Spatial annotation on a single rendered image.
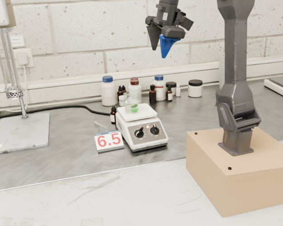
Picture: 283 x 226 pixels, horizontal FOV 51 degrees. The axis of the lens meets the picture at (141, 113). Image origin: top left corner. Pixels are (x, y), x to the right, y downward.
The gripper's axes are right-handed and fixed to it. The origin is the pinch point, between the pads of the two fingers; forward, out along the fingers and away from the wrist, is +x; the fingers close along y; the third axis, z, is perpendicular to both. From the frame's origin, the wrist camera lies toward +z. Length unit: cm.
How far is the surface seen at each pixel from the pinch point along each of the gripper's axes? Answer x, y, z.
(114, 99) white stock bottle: 35.3, 34.1, -2.3
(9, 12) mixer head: 0, 23, -45
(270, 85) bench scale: 22, 24, 74
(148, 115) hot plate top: 24.7, -1.6, -0.2
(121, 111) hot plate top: 26.8, 5.5, -7.5
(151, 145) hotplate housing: 31.3, -10.3, -0.8
